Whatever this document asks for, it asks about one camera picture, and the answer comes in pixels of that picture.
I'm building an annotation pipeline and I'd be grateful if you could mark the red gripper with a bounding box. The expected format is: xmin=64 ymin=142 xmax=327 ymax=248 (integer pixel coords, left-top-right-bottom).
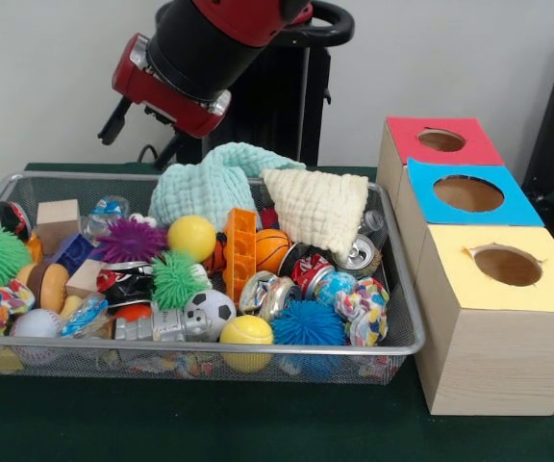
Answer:
xmin=98 ymin=34 xmax=232 ymax=172

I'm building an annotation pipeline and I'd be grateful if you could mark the mint green waffle cloth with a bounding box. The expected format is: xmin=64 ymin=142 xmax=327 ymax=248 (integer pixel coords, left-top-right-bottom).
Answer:
xmin=148 ymin=142 xmax=307 ymax=232

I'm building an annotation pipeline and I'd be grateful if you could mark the red crushed soda can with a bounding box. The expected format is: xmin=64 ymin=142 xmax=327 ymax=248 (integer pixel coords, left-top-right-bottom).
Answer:
xmin=97 ymin=262 xmax=155 ymax=309

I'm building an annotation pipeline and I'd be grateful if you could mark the cream yellow waffle cloth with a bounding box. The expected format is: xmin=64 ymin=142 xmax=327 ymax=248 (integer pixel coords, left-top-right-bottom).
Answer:
xmin=260 ymin=166 xmax=369 ymax=263

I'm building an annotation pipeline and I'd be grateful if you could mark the clear mesh bin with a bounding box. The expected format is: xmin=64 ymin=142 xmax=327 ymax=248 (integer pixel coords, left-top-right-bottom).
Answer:
xmin=0 ymin=171 xmax=426 ymax=386

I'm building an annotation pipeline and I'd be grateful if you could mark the wooden box with three holes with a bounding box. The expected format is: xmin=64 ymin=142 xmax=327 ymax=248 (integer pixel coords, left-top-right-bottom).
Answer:
xmin=376 ymin=116 xmax=554 ymax=417

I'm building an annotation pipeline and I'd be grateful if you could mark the purple spiky monster toy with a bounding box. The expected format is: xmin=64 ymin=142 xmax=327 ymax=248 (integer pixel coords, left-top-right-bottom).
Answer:
xmin=92 ymin=218 xmax=168 ymax=266

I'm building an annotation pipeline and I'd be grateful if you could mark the yellow smiley ball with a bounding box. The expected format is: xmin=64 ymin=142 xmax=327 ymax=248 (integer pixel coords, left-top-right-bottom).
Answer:
xmin=167 ymin=214 xmax=218 ymax=263

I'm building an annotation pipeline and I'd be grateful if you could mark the small green spiky ball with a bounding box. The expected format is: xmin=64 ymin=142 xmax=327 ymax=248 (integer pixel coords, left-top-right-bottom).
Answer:
xmin=150 ymin=250 xmax=211 ymax=311

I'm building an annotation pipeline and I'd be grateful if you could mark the orange plastic toy block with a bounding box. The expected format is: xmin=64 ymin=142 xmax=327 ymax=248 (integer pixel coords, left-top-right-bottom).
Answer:
xmin=222 ymin=208 xmax=259 ymax=302

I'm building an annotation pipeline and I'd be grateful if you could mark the small soccer ball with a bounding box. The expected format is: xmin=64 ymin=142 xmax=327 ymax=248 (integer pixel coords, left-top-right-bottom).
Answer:
xmin=183 ymin=287 xmax=238 ymax=340

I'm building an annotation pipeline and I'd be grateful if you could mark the blue spiky rubber ball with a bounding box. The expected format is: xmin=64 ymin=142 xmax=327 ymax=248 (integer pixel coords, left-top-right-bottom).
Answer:
xmin=270 ymin=300 xmax=348 ymax=347

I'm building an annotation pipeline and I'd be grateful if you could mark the dark green tablecloth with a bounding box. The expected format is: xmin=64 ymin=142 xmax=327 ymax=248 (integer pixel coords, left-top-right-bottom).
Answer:
xmin=0 ymin=162 xmax=554 ymax=462

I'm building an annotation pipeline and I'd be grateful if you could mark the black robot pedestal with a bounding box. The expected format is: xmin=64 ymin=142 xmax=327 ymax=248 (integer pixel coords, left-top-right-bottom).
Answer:
xmin=157 ymin=0 xmax=355 ymax=167

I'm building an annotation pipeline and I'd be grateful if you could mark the colourful rope knot toy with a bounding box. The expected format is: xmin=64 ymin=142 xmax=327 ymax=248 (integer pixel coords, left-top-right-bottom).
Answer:
xmin=335 ymin=277 xmax=390 ymax=347

